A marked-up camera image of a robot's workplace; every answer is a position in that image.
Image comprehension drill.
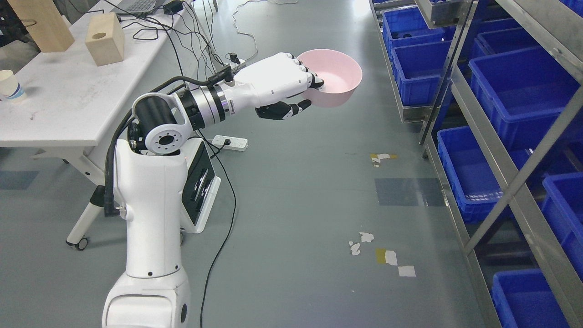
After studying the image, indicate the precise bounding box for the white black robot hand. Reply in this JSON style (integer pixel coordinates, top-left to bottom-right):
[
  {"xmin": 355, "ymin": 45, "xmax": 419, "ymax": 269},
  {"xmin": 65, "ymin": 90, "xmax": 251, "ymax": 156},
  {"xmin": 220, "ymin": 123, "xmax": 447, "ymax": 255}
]
[{"xmin": 219, "ymin": 52, "xmax": 325, "ymax": 120}]

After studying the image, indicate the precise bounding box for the pink bowl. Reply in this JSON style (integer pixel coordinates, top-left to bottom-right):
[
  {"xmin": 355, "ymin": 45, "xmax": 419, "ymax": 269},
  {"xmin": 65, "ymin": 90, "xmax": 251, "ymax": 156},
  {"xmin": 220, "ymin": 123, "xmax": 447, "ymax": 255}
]
[{"xmin": 298, "ymin": 49, "xmax": 363, "ymax": 108}]

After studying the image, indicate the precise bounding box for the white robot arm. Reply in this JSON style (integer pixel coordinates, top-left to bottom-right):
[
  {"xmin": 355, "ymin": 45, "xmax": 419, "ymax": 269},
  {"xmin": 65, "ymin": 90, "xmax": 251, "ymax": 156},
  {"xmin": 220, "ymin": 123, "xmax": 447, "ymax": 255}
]
[{"xmin": 102, "ymin": 73, "xmax": 249, "ymax": 328}]

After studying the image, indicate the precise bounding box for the steel shelf rack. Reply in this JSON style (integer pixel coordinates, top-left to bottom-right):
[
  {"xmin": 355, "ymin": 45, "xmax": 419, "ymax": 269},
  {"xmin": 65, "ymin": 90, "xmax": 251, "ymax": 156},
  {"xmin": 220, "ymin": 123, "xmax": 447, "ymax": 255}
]
[{"xmin": 370, "ymin": 0, "xmax": 582, "ymax": 328}]

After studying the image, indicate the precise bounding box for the white power strip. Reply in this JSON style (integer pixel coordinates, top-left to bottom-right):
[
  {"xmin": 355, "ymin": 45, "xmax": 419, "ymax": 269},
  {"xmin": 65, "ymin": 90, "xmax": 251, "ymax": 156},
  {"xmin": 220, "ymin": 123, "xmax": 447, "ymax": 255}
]
[{"xmin": 211, "ymin": 135, "xmax": 249, "ymax": 151}]

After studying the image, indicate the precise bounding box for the wooden block with hole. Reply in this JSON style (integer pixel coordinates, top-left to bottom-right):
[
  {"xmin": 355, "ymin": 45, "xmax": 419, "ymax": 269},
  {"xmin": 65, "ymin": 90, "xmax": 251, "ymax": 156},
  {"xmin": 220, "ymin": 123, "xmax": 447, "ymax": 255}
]
[{"xmin": 85, "ymin": 12, "xmax": 125, "ymax": 67}]

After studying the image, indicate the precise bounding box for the white folding table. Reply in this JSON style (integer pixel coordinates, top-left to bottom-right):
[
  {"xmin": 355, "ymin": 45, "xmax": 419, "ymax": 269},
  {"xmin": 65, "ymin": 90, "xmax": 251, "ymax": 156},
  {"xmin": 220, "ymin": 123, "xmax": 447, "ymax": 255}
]
[{"xmin": 0, "ymin": 0, "xmax": 218, "ymax": 251}]

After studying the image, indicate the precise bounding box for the tall wooden block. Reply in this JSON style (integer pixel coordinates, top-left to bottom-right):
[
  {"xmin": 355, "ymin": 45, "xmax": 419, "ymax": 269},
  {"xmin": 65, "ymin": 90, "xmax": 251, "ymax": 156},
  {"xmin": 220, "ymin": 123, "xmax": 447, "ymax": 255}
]
[{"xmin": 8, "ymin": 0, "xmax": 75, "ymax": 53}]

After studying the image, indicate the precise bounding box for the paper cup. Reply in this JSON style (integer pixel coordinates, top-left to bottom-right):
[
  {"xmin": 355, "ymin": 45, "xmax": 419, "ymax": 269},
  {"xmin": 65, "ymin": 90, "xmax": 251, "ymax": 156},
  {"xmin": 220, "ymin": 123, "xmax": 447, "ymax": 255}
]
[{"xmin": 0, "ymin": 69, "xmax": 27, "ymax": 102}]

